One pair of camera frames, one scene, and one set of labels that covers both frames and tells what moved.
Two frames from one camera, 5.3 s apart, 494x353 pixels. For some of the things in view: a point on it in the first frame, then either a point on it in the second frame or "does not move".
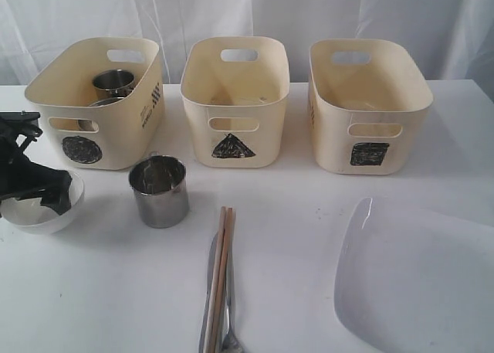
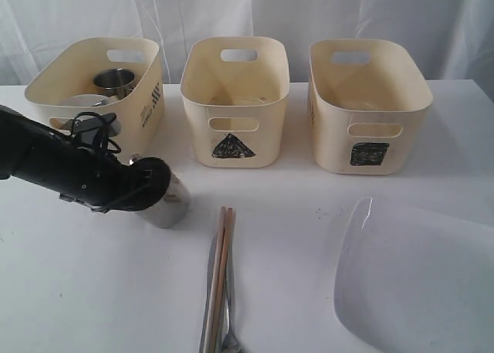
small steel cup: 114,83 does not move
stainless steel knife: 209,294 does not move
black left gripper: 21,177 to 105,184
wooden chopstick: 215,283 does not move
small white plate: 28,215 to 87,100
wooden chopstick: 226,253 does not move
